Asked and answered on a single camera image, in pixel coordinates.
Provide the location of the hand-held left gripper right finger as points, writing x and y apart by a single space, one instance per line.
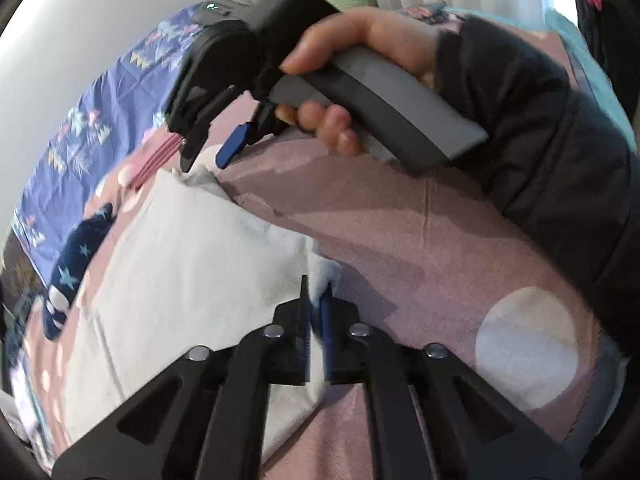
326 345

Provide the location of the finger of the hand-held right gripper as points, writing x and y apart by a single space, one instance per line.
227 152
192 152

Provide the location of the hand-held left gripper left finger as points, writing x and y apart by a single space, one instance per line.
292 345

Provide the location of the pale grey long-sleeve shirt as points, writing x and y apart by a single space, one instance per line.
190 270

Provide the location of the person's right forearm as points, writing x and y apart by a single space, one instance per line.
550 150

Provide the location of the person's right hand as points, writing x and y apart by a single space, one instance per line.
380 30

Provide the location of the pink folded garment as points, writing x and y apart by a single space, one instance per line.
155 160

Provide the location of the blue tree print sheet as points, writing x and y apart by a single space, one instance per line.
75 160

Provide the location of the pink polka dot blanket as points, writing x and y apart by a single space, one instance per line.
425 240

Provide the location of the navy star print fleece garment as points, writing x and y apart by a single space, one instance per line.
65 270

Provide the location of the floral patterned cloth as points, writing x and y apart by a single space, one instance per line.
430 12

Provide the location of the dark teal fuzzy blanket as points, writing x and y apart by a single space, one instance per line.
22 310

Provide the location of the light blue bed sheet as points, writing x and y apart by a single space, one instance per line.
590 60

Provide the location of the dark cloth with pink patch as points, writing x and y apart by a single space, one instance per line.
595 20

